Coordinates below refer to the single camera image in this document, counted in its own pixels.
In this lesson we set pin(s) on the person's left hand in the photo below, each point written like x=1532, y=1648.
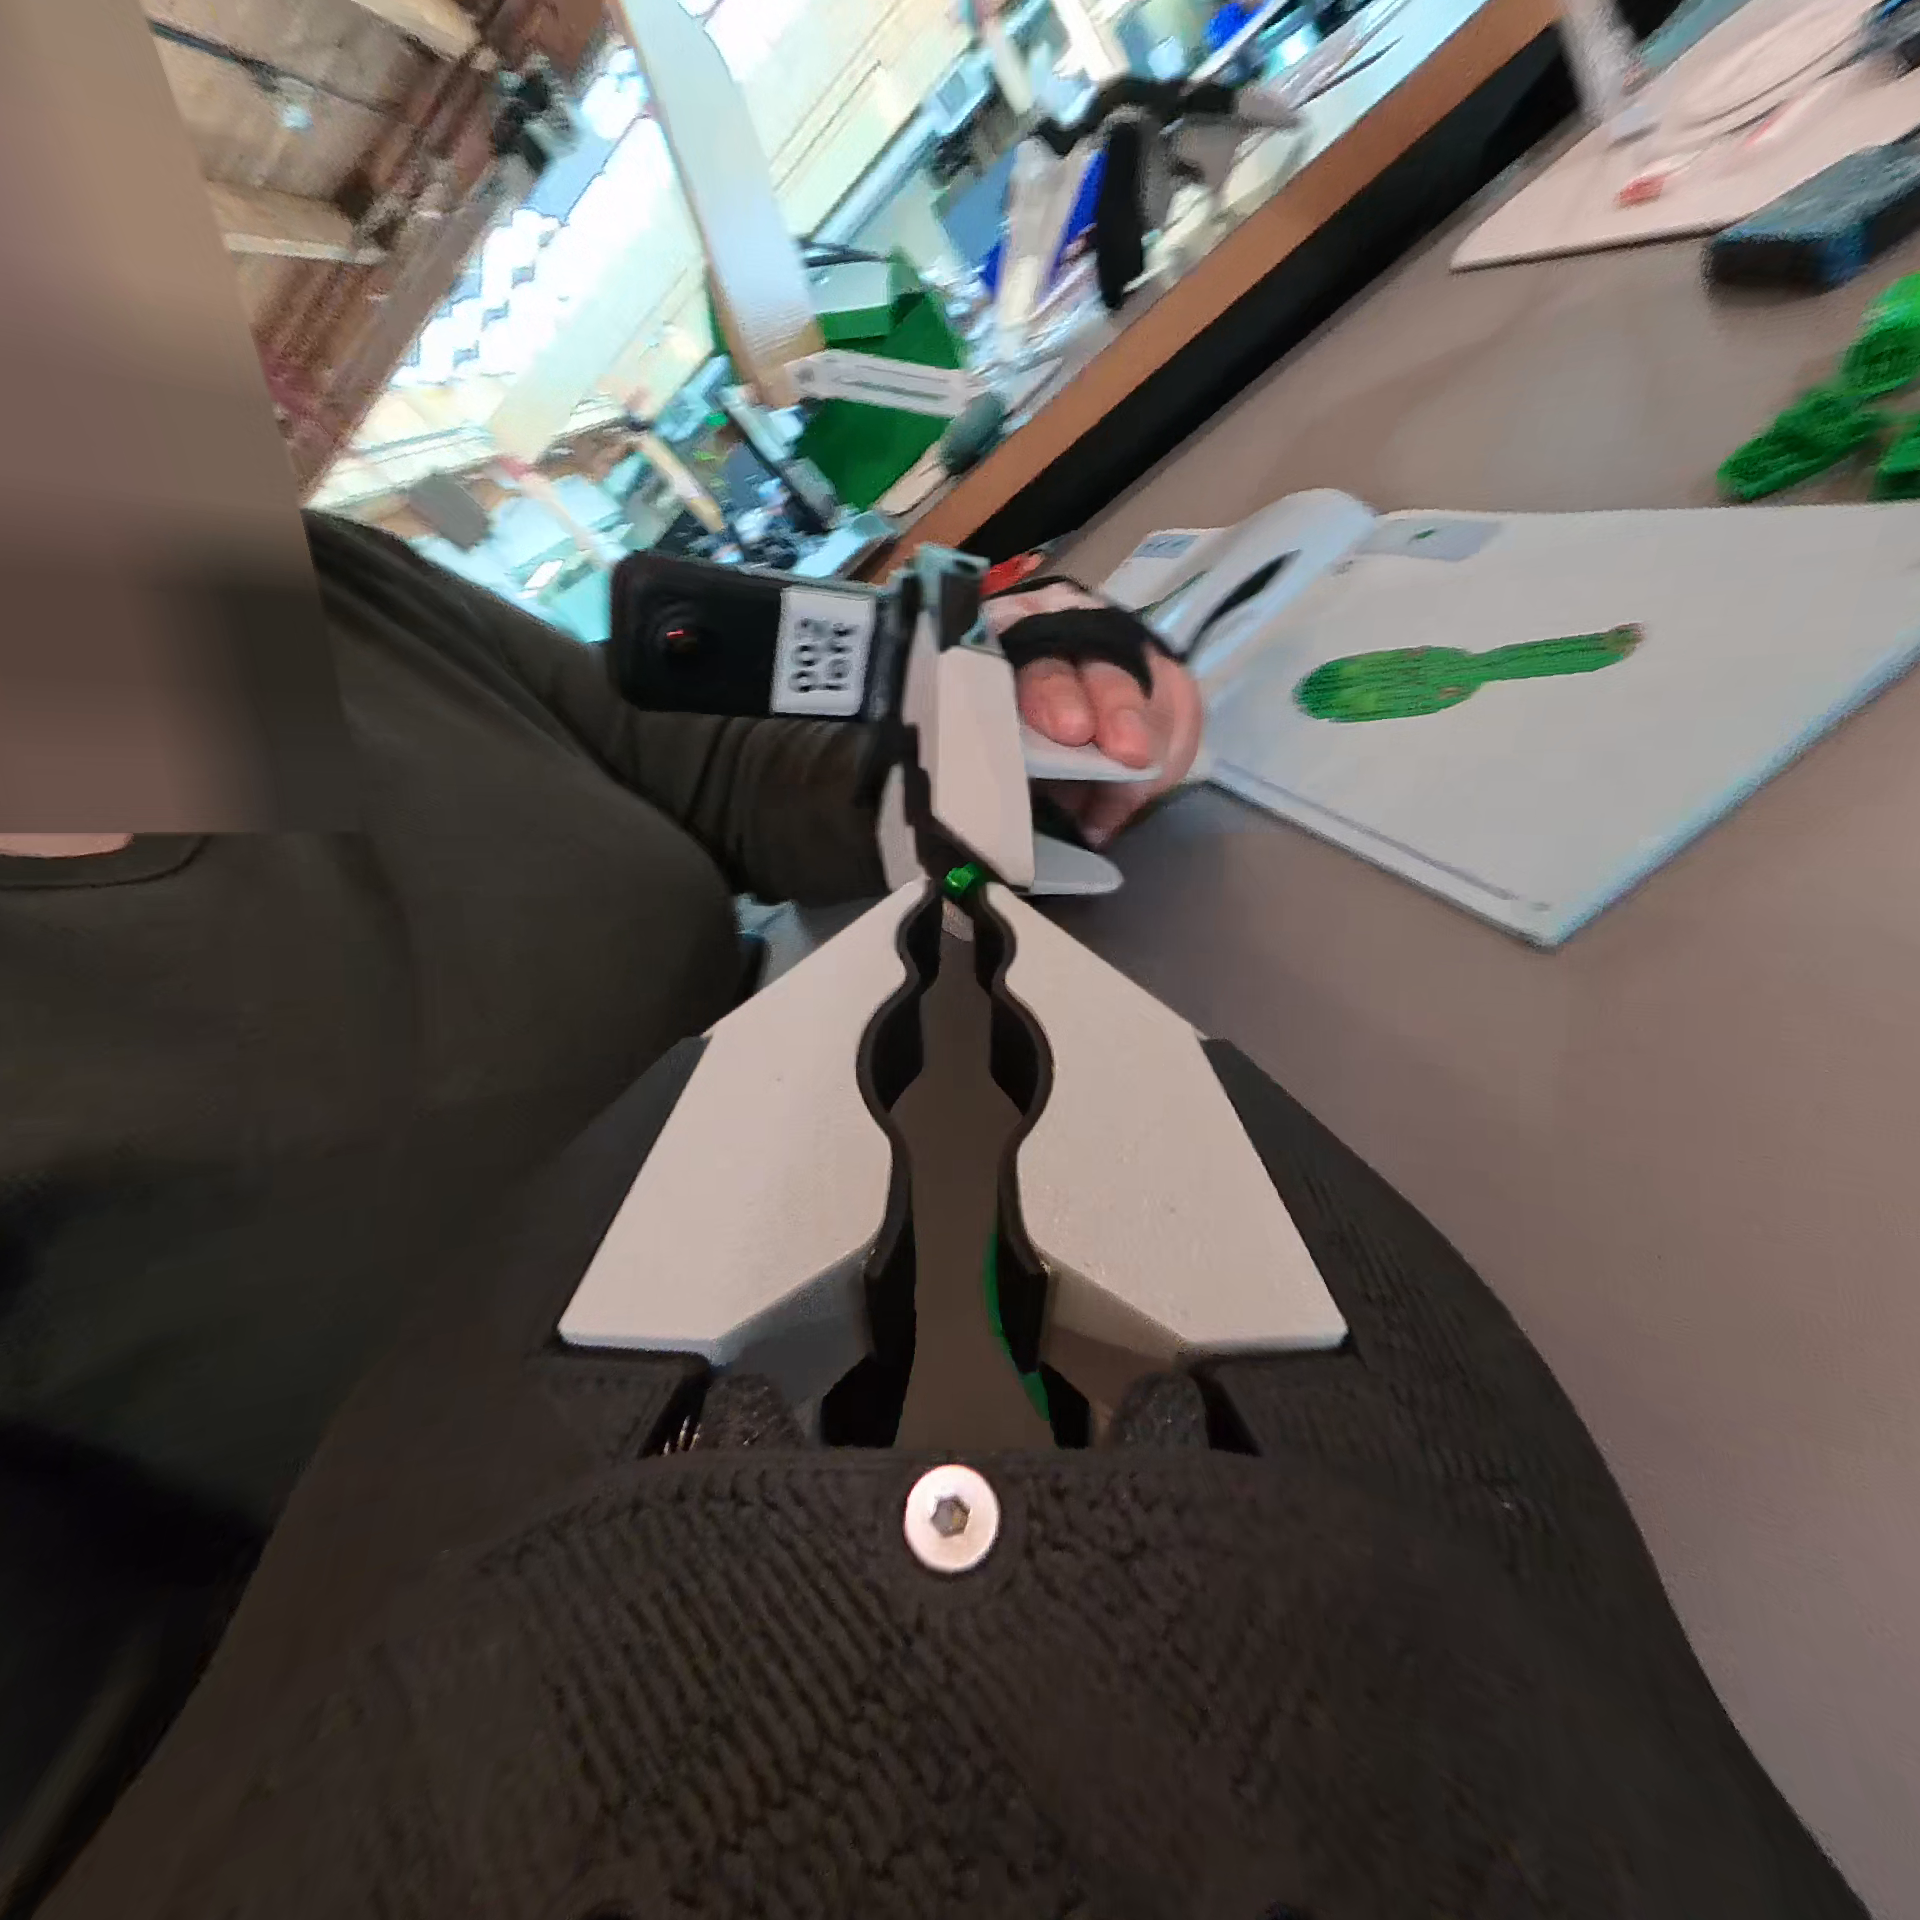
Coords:
x=1111, y=713

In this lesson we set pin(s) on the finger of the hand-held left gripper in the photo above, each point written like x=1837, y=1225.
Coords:
x=901, y=840
x=983, y=765

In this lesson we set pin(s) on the cluster of green bricks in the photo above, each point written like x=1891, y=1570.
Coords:
x=1798, y=443

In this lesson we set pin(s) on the black battery with blue edge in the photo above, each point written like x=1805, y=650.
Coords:
x=1816, y=216

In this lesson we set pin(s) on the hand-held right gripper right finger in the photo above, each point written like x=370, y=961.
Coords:
x=1172, y=1200

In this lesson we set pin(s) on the green bin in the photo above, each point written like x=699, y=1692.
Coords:
x=887, y=452

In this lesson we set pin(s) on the wood-edged long desk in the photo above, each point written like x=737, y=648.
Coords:
x=1273, y=252

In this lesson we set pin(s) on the black and white device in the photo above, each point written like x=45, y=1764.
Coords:
x=1125, y=196

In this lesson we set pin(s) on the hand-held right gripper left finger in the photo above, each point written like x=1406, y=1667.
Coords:
x=720, y=1200

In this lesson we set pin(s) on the white instruction booklet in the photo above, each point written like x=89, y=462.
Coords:
x=1648, y=721

